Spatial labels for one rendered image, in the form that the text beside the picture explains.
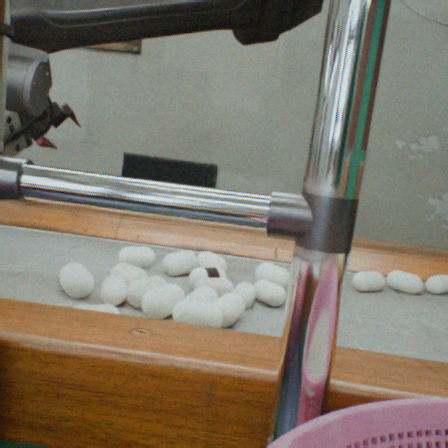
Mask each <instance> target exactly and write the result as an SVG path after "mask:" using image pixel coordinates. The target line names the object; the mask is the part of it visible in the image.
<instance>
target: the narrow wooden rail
mask: <svg viewBox="0 0 448 448"><path fill-rule="evenodd" d="M281 339H282V338H281V337H279V336H273V335H266V334H259V333H252V332H246V331H239V330H232V329H219V328H212V327H206V326H199V325H192V324H186V323H179V322H172V321H165V320H159V319H152V318H145V317H139V316H132V315H125V314H119V313H112V312H105V311H91V310H84V309H77V308H72V307H65V306H58V305H51V304H44V303H37V302H30V301H23V300H16V299H9V298H3V297H2V298H0V438H1V439H7V440H13V441H20V442H26V443H32V444H38V445H45V446H51V447H57V448H266V443H267V436H268V429H269V422H270V415H271V408H272V401H273V394H274V387H275V381H276V374H277V367H278V360H279V353H280V346H281ZM409 398H421V399H448V362H442V361H435V360H428V359H421V358H414V357H408V356H401V355H394V354H387V353H380V352H373V351H367V350H360V349H353V348H346V347H340V346H336V349H335V356H334V362H333V368H332V375H331V387H330V394H329V400H328V406H327V412H326V414H328V413H330V414H331V413H333V412H337V411H340V410H344V409H346V408H350V407H354V406H359V405H364V404H369V403H375V402H382V401H388V400H399V399H409Z"/></svg>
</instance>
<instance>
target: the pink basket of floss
mask: <svg viewBox="0 0 448 448"><path fill-rule="evenodd" d="M445 429H447V435H445ZM426 430H428V436H426ZM435 430H437V435H435ZM417 431H419V436H417ZM407 432H409V437H407ZM398 433H400V438H399V439H398ZM389 434H391V440H389ZM380 436H381V437H382V441H381V442H380ZM371 438H373V443H371ZM363 440H364V446H363ZM436 441H438V447H435V442H436ZM445 441H447V442H448V399H421V398H409V399H399V400H388V401H382V402H375V403H369V404H364V405H359V406H354V407H350V408H346V409H344V410H340V411H337V412H333V413H331V414H330V413H328V414H325V415H322V416H319V417H317V418H314V419H312V420H310V421H308V422H306V423H303V424H301V425H300V426H298V427H297V428H295V429H293V430H291V431H289V432H288V433H286V434H284V435H283V436H281V437H280V438H278V439H277V440H275V441H274V442H272V443H271V444H270V445H268V446H267V447H266V448H347V447H348V448H390V447H391V448H399V445H400V447H401V448H408V444H410V448H417V443H419V448H427V442H429V448H448V447H445ZM355 442H356V447H355Z"/></svg>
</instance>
